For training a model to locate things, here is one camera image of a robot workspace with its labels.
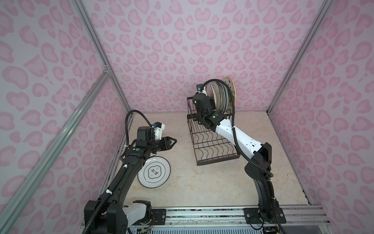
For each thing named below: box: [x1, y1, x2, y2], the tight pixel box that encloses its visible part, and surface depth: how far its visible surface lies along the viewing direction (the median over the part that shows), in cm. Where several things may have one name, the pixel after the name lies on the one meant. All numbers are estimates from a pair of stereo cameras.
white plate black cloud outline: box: [137, 156, 171, 189], surface depth 90 cm
